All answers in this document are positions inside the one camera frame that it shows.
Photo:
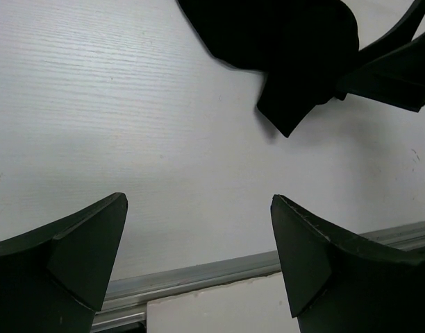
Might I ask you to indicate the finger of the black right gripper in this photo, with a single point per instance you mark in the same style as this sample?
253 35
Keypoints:
401 33
396 78

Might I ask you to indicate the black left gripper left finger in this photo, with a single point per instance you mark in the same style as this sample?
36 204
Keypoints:
54 278

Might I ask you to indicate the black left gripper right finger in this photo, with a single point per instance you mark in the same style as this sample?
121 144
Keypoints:
340 281

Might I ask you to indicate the black skirt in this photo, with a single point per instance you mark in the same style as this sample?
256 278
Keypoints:
304 47

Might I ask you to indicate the aluminium table edge rail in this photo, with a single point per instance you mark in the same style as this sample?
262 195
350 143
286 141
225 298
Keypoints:
125 301

